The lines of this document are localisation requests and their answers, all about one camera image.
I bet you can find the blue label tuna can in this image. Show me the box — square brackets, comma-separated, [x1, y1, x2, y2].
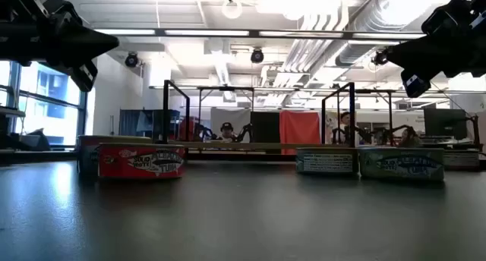
[295, 146, 360, 175]

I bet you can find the red cloth panel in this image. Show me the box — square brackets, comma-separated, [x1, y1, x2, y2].
[279, 109, 322, 155]

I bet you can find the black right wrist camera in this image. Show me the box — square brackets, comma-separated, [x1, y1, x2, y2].
[400, 69, 432, 99]

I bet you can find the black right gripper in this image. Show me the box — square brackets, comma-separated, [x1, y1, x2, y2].
[385, 0, 478, 80]

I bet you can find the blue partition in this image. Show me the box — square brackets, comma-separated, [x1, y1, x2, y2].
[118, 108, 181, 143]

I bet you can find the large window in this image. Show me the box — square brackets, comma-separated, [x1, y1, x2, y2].
[0, 59, 89, 148]

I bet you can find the black cloth panel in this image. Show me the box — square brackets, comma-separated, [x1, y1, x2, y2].
[250, 111, 281, 143]

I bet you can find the dark bag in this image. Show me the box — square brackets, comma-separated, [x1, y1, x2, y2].
[14, 127, 52, 152]

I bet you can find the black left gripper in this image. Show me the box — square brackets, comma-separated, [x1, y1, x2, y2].
[26, 0, 120, 70]

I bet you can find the green label tuna can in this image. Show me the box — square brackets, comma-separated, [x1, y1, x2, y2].
[358, 146, 446, 182]

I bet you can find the black background monitor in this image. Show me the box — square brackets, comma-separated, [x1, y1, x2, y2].
[424, 108, 469, 140]

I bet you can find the black table mat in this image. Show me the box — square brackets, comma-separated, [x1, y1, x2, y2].
[0, 154, 486, 261]

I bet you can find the cluttered background desk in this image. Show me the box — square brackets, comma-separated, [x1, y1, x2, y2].
[419, 134, 484, 152]

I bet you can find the white cloth panel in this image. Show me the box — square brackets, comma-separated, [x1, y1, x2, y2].
[210, 108, 251, 143]

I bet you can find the white ring lamp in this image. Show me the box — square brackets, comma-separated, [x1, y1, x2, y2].
[221, 0, 244, 20]

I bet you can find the black ceiling spotlight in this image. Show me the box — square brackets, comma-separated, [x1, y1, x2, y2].
[371, 49, 389, 67]
[249, 47, 265, 64]
[124, 51, 140, 68]

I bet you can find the silver ventilation duct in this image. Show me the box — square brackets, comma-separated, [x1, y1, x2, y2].
[336, 0, 426, 67]

